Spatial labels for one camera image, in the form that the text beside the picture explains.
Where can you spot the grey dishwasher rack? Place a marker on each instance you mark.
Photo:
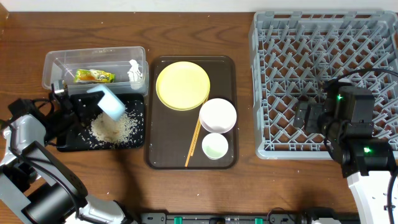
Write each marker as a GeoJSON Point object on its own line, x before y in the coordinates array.
{"type": "Point", "coordinates": [293, 53]}

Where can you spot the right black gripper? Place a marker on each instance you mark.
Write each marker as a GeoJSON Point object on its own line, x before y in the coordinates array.
{"type": "Point", "coordinates": [314, 111]}

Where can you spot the brown serving tray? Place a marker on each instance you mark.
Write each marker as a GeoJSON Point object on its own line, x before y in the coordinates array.
{"type": "Point", "coordinates": [170, 132]}

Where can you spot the crumpled white tissue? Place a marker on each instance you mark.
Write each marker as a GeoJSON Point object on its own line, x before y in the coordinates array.
{"type": "Point", "coordinates": [135, 75]}

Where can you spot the wooden chopsticks pair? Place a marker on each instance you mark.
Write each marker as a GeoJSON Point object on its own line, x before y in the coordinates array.
{"type": "Point", "coordinates": [193, 142]}

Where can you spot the light blue bowl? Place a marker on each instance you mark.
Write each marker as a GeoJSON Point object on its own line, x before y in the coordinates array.
{"type": "Point", "coordinates": [110, 103]}

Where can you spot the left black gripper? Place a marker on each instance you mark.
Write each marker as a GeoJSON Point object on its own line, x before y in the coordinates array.
{"type": "Point", "coordinates": [70, 108]}

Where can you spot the yellow plate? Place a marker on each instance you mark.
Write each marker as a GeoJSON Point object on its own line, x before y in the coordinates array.
{"type": "Point", "coordinates": [183, 86]}

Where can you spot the black tray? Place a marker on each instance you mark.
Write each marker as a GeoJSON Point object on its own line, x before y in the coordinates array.
{"type": "Point", "coordinates": [68, 141]}

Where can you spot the clear plastic bin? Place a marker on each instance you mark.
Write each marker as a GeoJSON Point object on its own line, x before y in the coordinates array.
{"type": "Point", "coordinates": [63, 64]}

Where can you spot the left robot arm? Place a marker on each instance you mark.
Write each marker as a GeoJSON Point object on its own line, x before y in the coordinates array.
{"type": "Point", "coordinates": [35, 185]}

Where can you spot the pile of rice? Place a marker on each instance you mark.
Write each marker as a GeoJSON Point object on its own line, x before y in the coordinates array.
{"type": "Point", "coordinates": [128, 132]}

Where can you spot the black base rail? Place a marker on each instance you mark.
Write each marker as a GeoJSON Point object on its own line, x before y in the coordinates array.
{"type": "Point", "coordinates": [274, 216]}

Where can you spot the pale green cup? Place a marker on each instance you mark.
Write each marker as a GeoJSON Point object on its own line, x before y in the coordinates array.
{"type": "Point", "coordinates": [215, 146]}

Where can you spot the yellow green snack wrapper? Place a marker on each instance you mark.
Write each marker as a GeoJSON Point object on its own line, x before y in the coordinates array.
{"type": "Point", "coordinates": [93, 76]}

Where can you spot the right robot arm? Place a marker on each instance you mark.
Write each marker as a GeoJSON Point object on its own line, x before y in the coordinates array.
{"type": "Point", "coordinates": [345, 120]}

